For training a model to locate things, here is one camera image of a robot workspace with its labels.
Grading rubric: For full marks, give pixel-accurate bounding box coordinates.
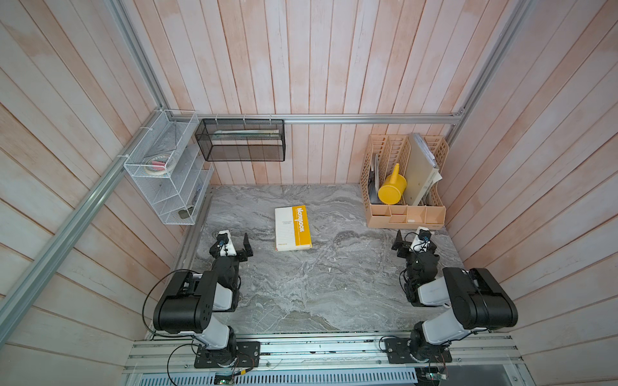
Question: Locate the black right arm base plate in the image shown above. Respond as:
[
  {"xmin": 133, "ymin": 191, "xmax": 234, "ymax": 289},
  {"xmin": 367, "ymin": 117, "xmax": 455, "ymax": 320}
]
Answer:
[{"xmin": 378, "ymin": 331, "xmax": 452, "ymax": 364}]

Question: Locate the black mesh wall basket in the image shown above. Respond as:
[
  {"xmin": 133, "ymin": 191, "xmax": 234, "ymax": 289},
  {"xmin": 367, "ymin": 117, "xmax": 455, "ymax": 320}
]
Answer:
[{"xmin": 195, "ymin": 118, "xmax": 286, "ymax": 162}]

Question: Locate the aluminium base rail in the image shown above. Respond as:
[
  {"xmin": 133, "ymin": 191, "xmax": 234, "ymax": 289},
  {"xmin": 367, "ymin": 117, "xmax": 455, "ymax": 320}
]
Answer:
[{"xmin": 120, "ymin": 331, "xmax": 534, "ymax": 385}]

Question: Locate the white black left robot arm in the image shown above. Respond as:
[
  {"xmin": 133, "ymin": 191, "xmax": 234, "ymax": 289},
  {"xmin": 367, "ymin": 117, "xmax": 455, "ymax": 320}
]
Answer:
[{"xmin": 152, "ymin": 230, "xmax": 254, "ymax": 366}]

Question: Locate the beige folder in organizer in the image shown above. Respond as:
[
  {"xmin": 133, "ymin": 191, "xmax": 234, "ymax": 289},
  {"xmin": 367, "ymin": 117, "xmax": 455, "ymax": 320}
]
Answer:
[{"xmin": 403, "ymin": 133, "xmax": 442, "ymax": 206}]

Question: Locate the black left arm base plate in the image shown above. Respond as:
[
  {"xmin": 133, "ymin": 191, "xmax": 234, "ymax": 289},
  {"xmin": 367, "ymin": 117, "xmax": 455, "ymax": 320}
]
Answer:
[{"xmin": 194, "ymin": 341, "xmax": 261, "ymax": 369}]

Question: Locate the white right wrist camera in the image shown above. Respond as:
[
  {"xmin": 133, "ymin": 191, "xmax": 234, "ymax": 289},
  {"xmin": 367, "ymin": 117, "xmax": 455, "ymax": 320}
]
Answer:
[{"xmin": 410, "ymin": 227, "xmax": 431, "ymax": 253}]

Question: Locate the white wire mesh shelf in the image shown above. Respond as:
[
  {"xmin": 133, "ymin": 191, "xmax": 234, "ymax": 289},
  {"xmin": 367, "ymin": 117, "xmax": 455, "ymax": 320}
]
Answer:
[{"xmin": 124, "ymin": 109, "xmax": 213, "ymax": 226}]

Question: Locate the horizontal aluminium wall rail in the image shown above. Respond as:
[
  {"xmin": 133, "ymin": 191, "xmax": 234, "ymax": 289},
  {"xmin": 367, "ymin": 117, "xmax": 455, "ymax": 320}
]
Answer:
[{"xmin": 166, "ymin": 112, "xmax": 464, "ymax": 125}]

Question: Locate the yellow plastic watering can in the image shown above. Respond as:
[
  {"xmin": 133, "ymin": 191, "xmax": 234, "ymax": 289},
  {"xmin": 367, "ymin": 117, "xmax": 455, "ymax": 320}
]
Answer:
[{"xmin": 378, "ymin": 163, "xmax": 407, "ymax": 205}]

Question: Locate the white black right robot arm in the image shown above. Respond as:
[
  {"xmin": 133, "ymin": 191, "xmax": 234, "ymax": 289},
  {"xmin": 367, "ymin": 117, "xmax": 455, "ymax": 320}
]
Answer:
[{"xmin": 380, "ymin": 228, "xmax": 518, "ymax": 364}]

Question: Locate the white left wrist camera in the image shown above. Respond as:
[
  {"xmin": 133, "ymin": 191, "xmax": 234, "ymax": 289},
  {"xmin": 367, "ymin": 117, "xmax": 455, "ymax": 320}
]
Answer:
[{"xmin": 216, "ymin": 230, "xmax": 237, "ymax": 257}]

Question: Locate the beige plastic desk organizer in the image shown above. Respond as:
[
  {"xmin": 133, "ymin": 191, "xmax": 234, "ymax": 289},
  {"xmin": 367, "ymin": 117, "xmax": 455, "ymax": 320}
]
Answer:
[{"xmin": 360, "ymin": 134, "xmax": 449, "ymax": 230}]

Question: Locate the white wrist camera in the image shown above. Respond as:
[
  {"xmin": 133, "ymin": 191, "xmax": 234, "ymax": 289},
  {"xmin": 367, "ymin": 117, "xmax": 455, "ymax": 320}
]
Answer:
[
  {"xmin": 410, "ymin": 227, "xmax": 431, "ymax": 253},
  {"xmin": 216, "ymin": 230, "xmax": 237, "ymax": 257}
]

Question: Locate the grey book in organizer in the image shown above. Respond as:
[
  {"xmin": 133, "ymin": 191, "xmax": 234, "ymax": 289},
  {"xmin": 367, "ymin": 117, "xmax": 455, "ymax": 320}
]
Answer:
[{"xmin": 368, "ymin": 154, "xmax": 381, "ymax": 204}]

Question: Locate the tape roll on shelf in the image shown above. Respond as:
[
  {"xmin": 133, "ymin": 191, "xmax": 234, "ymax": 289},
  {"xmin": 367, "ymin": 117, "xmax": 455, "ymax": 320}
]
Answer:
[{"xmin": 143, "ymin": 154, "xmax": 175, "ymax": 176}]

